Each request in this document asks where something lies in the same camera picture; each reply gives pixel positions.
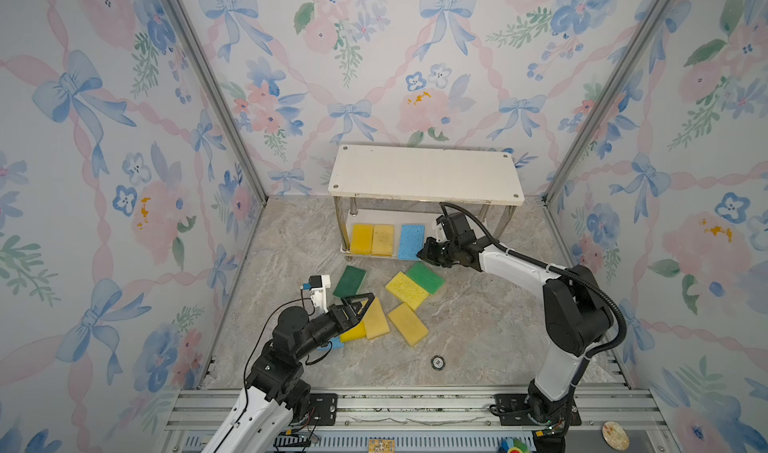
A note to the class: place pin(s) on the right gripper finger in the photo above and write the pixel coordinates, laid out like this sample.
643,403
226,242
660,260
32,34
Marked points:
433,258
432,245

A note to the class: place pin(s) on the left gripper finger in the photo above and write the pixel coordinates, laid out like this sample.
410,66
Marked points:
356,306
347,319

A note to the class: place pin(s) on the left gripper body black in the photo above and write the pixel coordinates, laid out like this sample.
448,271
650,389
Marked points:
328,326

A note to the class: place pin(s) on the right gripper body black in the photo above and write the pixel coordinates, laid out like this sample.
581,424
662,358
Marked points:
455,253

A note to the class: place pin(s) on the large blue sponge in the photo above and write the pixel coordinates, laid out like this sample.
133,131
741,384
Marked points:
411,242

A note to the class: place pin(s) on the tan yellow orange-backed sponge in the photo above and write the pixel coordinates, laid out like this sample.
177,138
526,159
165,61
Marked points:
383,240

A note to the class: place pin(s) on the bright yellow sponge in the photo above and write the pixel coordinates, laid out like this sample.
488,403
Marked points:
362,239
356,333

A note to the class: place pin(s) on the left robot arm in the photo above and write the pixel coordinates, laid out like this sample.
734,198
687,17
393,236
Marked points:
274,396

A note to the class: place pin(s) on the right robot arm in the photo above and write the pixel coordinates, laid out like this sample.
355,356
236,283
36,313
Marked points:
581,320

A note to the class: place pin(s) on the white two-tier shelf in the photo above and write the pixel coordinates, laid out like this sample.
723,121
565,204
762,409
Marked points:
377,172

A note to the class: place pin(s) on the dark green scouring sponge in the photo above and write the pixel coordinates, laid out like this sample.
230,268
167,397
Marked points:
350,282

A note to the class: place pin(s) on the blue sponge left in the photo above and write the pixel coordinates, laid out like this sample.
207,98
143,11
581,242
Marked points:
336,343

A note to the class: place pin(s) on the pale yellow sponge left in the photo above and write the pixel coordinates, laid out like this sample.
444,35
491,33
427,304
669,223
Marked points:
375,321

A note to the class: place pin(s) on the green sponge right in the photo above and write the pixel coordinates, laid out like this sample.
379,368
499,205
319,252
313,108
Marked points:
424,277

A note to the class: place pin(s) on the yellow-green sponge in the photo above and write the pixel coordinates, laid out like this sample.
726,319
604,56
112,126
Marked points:
407,290

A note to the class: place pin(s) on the poker chip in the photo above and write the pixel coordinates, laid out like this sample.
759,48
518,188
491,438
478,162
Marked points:
438,363

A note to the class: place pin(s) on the small yellow circuit board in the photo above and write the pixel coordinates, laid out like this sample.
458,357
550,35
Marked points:
379,445

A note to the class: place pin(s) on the colourful toy object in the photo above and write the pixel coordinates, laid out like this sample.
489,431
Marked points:
513,445

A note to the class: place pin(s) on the round beige disc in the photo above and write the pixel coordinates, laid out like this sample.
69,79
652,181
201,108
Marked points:
615,436

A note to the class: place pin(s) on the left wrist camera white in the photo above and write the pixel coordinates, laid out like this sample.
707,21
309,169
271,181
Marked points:
316,291

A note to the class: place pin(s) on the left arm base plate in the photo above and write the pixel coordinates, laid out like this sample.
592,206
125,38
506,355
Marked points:
315,409

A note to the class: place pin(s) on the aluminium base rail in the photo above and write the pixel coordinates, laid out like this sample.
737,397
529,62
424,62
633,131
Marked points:
457,419

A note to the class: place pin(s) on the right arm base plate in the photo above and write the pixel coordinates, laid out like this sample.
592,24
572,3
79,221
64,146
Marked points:
526,410

